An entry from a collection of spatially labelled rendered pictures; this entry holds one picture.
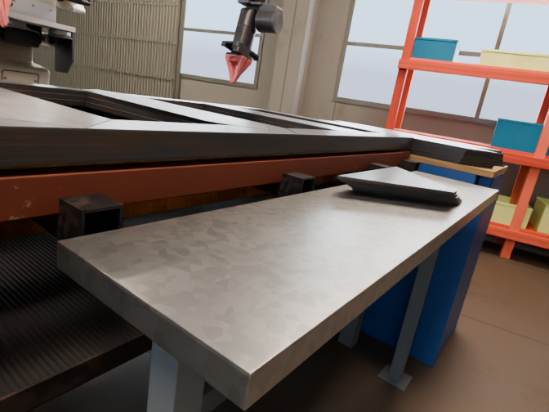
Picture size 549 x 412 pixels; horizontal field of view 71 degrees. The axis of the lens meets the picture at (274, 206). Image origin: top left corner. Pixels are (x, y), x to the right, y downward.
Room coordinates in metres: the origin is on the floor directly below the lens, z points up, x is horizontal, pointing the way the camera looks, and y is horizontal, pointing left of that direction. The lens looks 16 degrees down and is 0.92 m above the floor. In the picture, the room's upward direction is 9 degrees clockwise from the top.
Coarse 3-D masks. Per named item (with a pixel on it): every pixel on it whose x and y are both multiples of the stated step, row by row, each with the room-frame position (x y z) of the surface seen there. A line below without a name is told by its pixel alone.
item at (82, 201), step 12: (60, 204) 0.42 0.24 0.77; (72, 204) 0.40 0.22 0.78; (84, 204) 0.41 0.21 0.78; (96, 204) 0.42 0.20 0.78; (108, 204) 0.42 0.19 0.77; (120, 204) 0.43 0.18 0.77; (48, 216) 0.43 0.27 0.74; (60, 216) 0.42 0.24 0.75; (72, 216) 0.40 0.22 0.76; (84, 216) 0.39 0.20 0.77; (96, 216) 0.46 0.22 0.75; (108, 216) 0.44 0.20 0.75; (120, 216) 0.43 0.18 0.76; (48, 228) 0.43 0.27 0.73; (60, 228) 0.42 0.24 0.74; (72, 228) 0.40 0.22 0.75; (84, 228) 0.39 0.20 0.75; (96, 228) 0.46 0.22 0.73; (108, 228) 0.44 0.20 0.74; (120, 228) 0.43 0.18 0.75
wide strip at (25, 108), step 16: (0, 96) 0.62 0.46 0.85; (16, 96) 0.66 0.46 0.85; (32, 96) 0.70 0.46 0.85; (0, 112) 0.46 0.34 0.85; (16, 112) 0.48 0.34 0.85; (32, 112) 0.50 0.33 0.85; (48, 112) 0.53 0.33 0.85; (64, 112) 0.56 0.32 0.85; (80, 112) 0.59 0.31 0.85; (80, 128) 0.44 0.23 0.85
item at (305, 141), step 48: (48, 96) 1.01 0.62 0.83; (96, 96) 1.07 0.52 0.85; (0, 144) 0.37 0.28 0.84; (48, 144) 0.41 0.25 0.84; (96, 144) 0.45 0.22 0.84; (144, 144) 0.51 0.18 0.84; (192, 144) 0.58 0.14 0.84; (240, 144) 0.67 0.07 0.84; (288, 144) 0.79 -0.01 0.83; (336, 144) 0.96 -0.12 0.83; (384, 144) 1.22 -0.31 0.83
